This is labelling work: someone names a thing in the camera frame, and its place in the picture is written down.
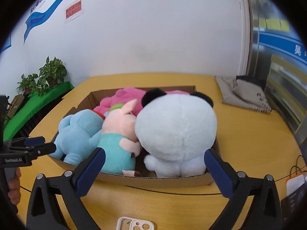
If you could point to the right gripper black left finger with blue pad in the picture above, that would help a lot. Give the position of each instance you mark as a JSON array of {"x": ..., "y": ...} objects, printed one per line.
[{"x": 44, "y": 211}]

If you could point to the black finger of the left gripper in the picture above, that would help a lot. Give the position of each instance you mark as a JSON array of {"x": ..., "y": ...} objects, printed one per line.
[{"x": 41, "y": 150}]

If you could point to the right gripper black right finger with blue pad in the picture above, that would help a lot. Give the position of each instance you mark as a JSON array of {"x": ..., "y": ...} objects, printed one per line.
[{"x": 237, "y": 186}]

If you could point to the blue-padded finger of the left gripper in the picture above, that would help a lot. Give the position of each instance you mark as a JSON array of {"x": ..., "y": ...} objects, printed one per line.
[{"x": 25, "y": 142}]

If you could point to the beige phone case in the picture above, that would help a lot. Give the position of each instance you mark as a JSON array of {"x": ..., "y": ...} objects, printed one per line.
[{"x": 128, "y": 223}]

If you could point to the white panda plush toy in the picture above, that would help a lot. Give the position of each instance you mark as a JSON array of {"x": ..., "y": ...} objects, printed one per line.
[{"x": 176, "y": 130}]

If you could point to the person's hand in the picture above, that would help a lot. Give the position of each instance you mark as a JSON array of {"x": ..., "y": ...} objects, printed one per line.
[{"x": 14, "y": 188}]

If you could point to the black white product box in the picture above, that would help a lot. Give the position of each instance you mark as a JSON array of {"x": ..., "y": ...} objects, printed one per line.
[{"x": 295, "y": 190}]

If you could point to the brown wooden box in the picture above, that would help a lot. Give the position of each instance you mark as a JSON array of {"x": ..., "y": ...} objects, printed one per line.
[{"x": 14, "y": 105}]

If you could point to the light blue plush toy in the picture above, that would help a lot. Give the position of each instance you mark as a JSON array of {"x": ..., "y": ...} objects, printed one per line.
[{"x": 78, "y": 136}]

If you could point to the small potted green plant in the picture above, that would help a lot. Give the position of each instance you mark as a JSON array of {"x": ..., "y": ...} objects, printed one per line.
[{"x": 27, "y": 83}]

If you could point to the large potted green plant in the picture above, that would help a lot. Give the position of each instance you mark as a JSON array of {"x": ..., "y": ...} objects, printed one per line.
[{"x": 50, "y": 75}]

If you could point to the pink pig plush teal dress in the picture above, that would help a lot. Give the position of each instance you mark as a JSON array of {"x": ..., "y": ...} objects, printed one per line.
[{"x": 119, "y": 141}]

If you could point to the pink plush toy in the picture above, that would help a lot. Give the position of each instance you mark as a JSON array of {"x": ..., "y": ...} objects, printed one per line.
[{"x": 106, "y": 99}]

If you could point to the grey canvas bag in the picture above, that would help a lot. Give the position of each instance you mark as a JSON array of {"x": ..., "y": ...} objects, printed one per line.
[{"x": 242, "y": 94}]

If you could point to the yellow sticky notes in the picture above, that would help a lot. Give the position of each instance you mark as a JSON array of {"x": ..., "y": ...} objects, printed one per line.
[{"x": 274, "y": 24}]

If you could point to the red wall notice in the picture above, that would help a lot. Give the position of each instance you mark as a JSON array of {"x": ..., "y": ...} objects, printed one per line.
[{"x": 73, "y": 11}]

